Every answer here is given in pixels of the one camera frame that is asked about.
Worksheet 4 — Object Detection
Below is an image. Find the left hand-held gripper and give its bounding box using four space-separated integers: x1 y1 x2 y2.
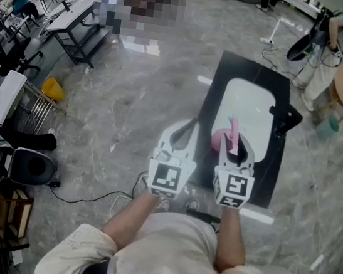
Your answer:
144 112 204 203

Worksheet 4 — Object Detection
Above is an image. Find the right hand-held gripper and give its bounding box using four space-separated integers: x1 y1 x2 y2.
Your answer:
208 132 262 211

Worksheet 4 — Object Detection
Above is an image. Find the pink spray bottle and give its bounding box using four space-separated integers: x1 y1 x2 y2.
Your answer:
208 112 245 158

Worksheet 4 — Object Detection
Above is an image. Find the person's right forearm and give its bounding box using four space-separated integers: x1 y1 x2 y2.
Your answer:
211 205 253 274

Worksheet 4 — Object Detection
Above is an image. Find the person's left forearm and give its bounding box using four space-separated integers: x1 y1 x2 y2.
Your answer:
99 186 160 255

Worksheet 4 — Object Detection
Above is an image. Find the white sink basin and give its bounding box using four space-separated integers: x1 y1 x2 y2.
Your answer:
211 75 280 165

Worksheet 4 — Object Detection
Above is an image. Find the person's right shoe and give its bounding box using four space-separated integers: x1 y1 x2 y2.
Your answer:
185 196 202 213

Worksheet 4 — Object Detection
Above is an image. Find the person's shoe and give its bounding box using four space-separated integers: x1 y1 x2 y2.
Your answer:
154 196 173 214
185 196 202 213

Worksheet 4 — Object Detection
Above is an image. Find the black faucet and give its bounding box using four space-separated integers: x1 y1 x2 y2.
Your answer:
266 101 305 138

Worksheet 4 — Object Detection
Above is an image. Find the person's left shoe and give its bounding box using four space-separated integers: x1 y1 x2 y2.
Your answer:
154 196 173 214

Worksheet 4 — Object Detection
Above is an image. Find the black sink cabinet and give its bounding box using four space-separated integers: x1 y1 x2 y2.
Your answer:
187 47 298 211

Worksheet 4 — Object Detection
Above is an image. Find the teal bucket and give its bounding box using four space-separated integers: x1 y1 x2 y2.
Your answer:
313 113 342 143

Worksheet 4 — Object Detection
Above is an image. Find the person's beige shirt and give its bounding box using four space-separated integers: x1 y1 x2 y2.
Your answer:
34 194 286 274

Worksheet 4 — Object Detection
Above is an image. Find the wooden crate shelf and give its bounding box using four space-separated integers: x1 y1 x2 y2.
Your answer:
0 186 36 242

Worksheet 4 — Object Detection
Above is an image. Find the white flat box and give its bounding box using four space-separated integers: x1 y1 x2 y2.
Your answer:
0 68 29 127

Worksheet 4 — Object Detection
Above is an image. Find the black office chair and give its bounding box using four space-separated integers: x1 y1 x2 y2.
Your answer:
0 32 45 76

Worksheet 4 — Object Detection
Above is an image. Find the black waist cable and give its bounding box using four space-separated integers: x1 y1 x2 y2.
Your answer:
184 208 223 233

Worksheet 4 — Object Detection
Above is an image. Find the white floor cable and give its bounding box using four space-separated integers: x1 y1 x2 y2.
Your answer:
108 169 151 222

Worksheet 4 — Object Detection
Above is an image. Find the black floor cable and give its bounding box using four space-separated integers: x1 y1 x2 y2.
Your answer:
47 157 150 214

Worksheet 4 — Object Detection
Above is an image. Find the chrome wire rack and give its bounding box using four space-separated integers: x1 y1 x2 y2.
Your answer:
23 95 54 135

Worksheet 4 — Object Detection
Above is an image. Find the black chest strap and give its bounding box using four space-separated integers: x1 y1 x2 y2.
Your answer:
76 255 110 274

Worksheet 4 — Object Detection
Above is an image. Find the black frame white top table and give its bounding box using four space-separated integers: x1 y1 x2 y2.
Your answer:
42 0 115 71

